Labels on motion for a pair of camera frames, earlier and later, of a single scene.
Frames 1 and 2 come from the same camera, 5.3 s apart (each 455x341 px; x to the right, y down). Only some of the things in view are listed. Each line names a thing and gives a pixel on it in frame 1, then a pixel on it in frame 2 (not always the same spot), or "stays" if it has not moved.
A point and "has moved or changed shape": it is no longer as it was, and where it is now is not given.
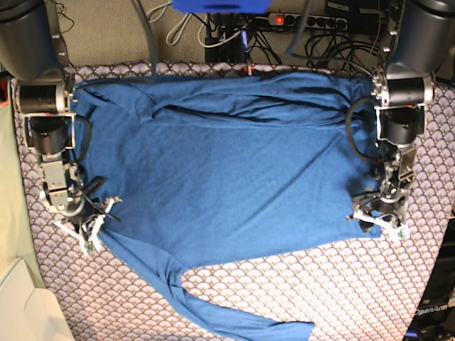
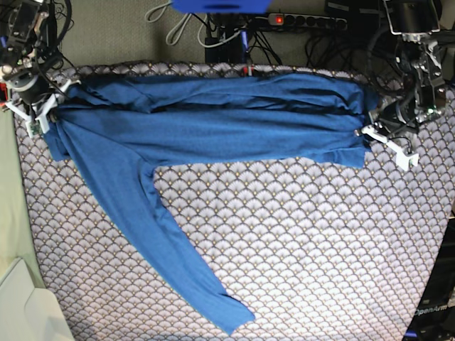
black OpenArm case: x=434 y=317 stays
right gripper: x=374 y=206 to x=393 y=116
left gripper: x=77 y=217 to x=31 y=88
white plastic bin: x=28 y=313 stays
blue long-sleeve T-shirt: x=192 y=171 has moved or changed shape
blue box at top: x=222 y=6 stays
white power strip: x=313 y=21 stays
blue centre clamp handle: x=244 y=47 stays
